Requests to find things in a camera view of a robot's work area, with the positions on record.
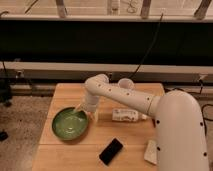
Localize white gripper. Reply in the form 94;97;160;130
74;100;97;122

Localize green ceramic bowl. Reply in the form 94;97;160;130
51;107;89;141

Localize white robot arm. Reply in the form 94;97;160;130
80;74;210;171

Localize white plastic bottle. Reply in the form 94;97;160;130
112;108;147;122

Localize black smartphone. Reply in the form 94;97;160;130
99;138;123;165

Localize white sponge block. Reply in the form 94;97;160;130
144;140;157;165

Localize black object at left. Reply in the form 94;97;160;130
0;79;12;107

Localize black hanging cable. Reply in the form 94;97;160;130
128;13;165;81

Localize black floor cable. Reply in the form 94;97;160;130
166;87;213;128

